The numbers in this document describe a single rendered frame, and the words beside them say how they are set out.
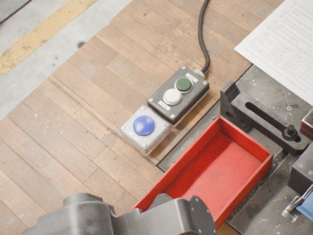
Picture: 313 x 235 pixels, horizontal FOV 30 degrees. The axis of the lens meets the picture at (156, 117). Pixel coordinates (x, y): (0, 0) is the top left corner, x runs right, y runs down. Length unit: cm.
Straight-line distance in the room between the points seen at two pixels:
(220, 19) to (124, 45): 21
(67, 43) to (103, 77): 121
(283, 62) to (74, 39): 134
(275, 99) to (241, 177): 17
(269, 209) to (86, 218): 52
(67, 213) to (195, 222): 13
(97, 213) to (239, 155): 53
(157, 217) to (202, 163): 48
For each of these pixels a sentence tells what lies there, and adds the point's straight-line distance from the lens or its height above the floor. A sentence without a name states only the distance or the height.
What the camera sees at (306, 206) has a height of 99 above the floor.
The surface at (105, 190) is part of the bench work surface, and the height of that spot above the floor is 90.
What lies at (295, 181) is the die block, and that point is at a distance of 102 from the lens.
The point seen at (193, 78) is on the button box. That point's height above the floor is 93.
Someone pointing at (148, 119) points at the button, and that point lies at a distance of 107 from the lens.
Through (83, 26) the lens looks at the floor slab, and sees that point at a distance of 240.
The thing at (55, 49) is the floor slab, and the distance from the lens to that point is 237.
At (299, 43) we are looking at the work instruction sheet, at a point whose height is 90.
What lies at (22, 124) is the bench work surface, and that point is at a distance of 116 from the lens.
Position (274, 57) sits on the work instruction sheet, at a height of 90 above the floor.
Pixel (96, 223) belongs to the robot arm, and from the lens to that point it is 58.
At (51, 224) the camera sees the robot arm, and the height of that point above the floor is 134.
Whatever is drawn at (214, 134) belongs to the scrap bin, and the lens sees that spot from 107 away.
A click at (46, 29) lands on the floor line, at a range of 244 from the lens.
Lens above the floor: 188
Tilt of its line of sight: 62 degrees down
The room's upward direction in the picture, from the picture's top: 11 degrees counter-clockwise
